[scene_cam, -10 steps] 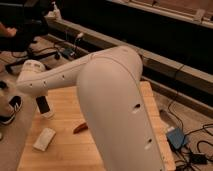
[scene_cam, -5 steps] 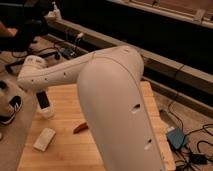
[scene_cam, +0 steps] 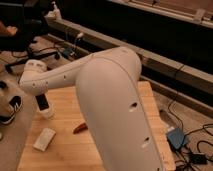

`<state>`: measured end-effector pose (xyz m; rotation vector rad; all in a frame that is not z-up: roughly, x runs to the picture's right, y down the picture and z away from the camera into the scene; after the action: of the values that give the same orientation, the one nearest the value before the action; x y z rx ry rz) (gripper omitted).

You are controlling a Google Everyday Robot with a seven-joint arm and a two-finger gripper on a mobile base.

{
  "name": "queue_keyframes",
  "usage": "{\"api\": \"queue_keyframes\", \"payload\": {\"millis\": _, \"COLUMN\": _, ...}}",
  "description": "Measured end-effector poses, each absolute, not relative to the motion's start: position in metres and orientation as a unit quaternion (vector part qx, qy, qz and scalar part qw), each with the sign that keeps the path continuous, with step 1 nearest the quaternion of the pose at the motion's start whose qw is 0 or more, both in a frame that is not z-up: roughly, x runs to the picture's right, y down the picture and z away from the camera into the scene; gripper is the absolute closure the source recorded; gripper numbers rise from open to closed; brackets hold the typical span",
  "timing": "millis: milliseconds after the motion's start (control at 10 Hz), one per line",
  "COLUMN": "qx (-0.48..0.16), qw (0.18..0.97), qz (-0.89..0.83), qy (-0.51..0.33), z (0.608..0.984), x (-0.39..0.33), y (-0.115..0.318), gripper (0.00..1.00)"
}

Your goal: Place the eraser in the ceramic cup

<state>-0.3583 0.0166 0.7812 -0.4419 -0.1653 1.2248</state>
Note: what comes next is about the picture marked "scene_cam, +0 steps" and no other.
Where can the red chili pepper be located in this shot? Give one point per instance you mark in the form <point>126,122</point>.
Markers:
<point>80,128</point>

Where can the person hand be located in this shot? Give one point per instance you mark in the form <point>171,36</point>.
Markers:
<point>11,31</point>

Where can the white rectangular block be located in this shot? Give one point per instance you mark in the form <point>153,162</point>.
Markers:
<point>44,139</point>

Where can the power strip with plugs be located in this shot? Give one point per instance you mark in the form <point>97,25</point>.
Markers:
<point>69,53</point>

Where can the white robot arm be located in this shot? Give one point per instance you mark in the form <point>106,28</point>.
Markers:
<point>106,84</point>

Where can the blue electronic box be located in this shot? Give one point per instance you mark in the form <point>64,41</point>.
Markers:
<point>177,138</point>

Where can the white spray bottle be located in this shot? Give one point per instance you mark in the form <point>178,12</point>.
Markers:
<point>55,13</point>

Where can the black office chair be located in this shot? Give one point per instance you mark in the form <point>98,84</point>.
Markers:
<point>27,17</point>

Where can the black eraser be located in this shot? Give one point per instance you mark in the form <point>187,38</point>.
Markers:
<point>42,102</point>

